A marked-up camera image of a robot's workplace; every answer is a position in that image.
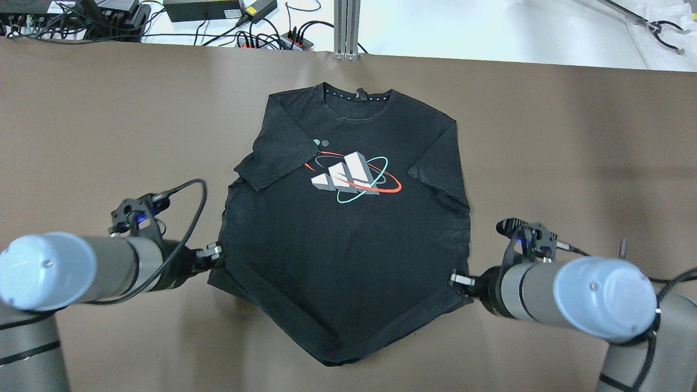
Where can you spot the aluminium frame structure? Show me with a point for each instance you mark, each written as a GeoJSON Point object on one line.
{"type": "Point", "coordinates": [346, 25]}

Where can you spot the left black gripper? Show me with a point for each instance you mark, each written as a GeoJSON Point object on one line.
{"type": "Point", "coordinates": [178, 264]}

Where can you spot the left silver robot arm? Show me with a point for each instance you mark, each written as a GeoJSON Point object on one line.
{"type": "Point", "coordinates": [45, 273]}

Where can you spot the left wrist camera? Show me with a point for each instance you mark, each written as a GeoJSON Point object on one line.
{"type": "Point", "coordinates": [135, 215]}

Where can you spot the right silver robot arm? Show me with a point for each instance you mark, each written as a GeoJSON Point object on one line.
{"type": "Point", "coordinates": [651, 341]}

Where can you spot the black power adapter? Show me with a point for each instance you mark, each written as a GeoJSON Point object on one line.
{"type": "Point", "coordinates": [185, 11]}

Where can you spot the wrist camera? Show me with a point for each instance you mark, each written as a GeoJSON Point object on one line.
{"type": "Point", "coordinates": [135, 215]}
{"type": "Point", "coordinates": [535, 239]}

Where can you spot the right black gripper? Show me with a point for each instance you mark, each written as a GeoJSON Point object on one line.
{"type": "Point", "coordinates": [488, 291]}

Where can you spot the grey orange usb hub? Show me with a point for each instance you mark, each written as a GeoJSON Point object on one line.
{"type": "Point", "coordinates": [254, 42]}
{"type": "Point", "coordinates": [293, 40]}

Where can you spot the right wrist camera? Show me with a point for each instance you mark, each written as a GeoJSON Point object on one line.
{"type": "Point", "coordinates": [535, 239]}

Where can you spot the black printed t-shirt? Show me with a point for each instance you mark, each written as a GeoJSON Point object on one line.
{"type": "Point", "coordinates": [346, 221]}

